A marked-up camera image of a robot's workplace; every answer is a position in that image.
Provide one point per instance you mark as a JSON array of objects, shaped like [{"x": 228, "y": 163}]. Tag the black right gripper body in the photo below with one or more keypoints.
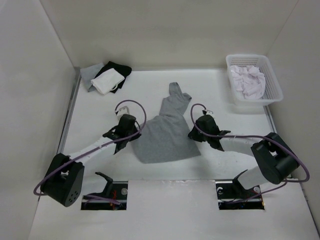
[{"x": 198, "y": 137}]

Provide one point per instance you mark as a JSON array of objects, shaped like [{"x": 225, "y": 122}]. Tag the folded black tank top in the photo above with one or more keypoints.
[{"x": 122, "y": 69}]

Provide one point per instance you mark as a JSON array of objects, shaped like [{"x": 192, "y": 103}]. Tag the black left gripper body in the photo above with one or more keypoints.
[{"x": 134, "y": 131}]

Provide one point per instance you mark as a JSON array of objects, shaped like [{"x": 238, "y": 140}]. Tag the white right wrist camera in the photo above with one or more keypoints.
[{"x": 208, "y": 112}]

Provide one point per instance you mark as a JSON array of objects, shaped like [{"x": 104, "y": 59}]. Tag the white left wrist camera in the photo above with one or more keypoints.
[{"x": 122, "y": 111}]

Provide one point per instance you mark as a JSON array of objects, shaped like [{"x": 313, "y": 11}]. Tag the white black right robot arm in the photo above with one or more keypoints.
[{"x": 274, "y": 160}]

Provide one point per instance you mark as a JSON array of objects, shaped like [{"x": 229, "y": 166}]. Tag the white perforated plastic basket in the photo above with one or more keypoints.
[{"x": 273, "y": 92}]

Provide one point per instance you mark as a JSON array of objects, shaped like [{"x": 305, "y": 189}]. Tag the folded light grey tank top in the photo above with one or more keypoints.
[{"x": 88, "y": 74}]

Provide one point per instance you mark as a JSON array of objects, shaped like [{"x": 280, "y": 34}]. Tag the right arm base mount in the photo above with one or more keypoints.
[{"x": 231, "y": 195}]

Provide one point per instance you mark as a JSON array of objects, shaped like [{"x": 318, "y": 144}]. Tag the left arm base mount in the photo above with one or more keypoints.
[{"x": 101, "y": 193}]

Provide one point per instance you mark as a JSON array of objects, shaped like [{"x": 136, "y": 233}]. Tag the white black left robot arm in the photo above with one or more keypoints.
[{"x": 63, "y": 180}]

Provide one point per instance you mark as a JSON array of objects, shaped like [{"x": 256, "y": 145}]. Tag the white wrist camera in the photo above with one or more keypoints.
[
  {"x": 122, "y": 111},
  {"x": 208, "y": 112}
]

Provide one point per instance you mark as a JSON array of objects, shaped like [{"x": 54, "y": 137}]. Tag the folded white tank top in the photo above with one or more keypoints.
[{"x": 107, "y": 81}]

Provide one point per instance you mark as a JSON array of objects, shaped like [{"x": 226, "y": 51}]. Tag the crumpled white tank tops pile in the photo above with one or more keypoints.
[{"x": 249, "y": 81}]

